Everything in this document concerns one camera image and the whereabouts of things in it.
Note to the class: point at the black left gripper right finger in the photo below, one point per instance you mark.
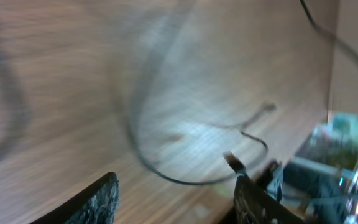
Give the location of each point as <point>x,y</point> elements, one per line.
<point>254,206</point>

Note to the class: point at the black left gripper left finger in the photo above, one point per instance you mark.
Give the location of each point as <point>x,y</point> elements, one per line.
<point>96,204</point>

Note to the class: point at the colourful clutter beside table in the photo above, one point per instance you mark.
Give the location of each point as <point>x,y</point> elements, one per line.
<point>320,182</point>

